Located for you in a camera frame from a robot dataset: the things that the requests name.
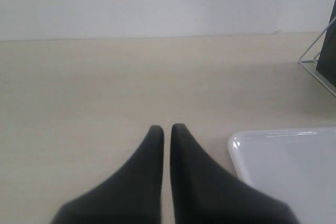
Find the white wire book rack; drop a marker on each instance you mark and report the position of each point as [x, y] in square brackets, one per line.
[311, 64]

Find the white plastic tray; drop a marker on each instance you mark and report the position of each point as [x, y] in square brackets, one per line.
[296, 166]

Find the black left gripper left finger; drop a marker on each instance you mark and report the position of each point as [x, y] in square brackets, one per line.
[131, 195]

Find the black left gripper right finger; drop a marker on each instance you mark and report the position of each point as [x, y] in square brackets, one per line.
[204, 192]

